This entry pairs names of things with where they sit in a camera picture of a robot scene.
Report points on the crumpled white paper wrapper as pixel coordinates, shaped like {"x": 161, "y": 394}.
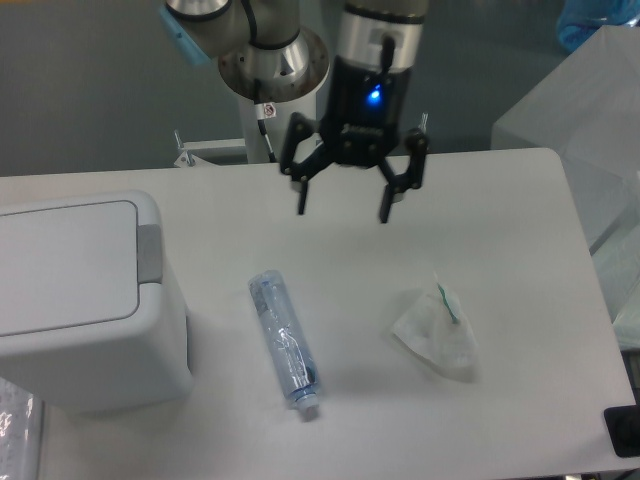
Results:
{"x": 425, "y": 330}

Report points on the grey trash can push button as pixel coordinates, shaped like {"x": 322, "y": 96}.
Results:
{"x": 149, "y": 254}

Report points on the crushed clear plastic bottle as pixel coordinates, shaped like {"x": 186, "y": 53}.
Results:
{"x": 290, "y": 354}

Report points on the green stick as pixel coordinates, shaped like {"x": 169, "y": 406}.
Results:
{"x": 444, "y": 298}

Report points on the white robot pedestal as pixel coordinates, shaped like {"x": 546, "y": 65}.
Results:
{"x": 275, "y": 117}

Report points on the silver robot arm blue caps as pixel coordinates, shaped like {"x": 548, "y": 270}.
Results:
{"x": 266, "y": 55}

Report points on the blue plastic bag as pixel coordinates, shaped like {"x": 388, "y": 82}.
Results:
{"x": 579, "y": 20}

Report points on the clear plastic sheet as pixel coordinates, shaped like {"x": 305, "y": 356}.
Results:
{"x": 21, "y": 432}

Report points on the black device at edge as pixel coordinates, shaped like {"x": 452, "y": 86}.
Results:
{"x": 623, "y": 427}

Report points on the white trash can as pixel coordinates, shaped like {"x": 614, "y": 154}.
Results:
{"x": 77, "y": 329}

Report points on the white base bracket frame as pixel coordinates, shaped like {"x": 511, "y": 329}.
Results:
{"x": 192, "y": 152}

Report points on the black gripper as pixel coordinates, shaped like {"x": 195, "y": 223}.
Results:
{"x": 359, "y": 128}

